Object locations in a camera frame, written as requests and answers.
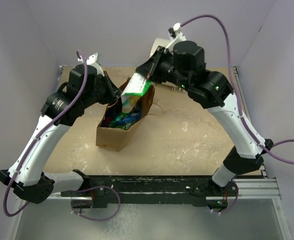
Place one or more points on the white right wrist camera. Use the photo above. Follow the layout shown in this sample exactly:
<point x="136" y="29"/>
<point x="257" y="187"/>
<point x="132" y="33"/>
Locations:
<point x="175" y="35"/>

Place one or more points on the aluminium table frame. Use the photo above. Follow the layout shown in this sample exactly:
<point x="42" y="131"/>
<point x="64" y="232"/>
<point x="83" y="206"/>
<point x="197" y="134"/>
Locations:
<point x="256" y="140"/>

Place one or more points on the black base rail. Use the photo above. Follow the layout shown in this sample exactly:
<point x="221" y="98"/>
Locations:
<point x="195" y="190"/>

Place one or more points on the brown paper bag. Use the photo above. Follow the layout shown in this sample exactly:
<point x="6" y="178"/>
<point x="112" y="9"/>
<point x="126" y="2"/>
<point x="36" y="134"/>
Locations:
<point x="115" y="139"/>

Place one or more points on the blue snack bag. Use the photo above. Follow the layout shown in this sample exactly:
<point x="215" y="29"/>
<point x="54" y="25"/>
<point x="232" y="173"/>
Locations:
<point x="110" y="114"/>

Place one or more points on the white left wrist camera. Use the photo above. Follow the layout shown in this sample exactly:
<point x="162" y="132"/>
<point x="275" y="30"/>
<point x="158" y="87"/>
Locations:
<point x="92" y="60"/>

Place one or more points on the white cylindrical device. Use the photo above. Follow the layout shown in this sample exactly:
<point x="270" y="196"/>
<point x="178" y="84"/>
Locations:
<point x="159" y="43"/>

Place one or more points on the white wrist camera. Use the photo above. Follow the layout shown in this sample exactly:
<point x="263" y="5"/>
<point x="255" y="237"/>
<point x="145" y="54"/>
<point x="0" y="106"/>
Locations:
<point x="92" y="60"/>
<point x="175" y="35"/>

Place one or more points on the teal candy bag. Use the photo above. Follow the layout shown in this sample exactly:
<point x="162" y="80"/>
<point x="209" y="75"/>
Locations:
<point x="125" y="120"/>

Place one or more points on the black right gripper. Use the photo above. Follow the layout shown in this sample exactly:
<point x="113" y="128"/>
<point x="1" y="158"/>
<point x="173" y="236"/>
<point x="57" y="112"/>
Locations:
<point x="150" y="68"/>

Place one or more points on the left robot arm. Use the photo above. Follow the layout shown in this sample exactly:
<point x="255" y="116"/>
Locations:
<point x="85" y="87"/>

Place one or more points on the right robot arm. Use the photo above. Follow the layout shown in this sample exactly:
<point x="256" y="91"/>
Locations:
<point x="185" y="67"/>

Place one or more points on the green white snack bag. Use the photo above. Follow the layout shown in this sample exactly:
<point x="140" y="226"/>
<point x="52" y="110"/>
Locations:
<point x="136" y="88"/>

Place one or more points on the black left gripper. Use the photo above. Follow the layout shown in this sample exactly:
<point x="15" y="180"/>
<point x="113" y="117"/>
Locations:
<point x="113" y="93"/>

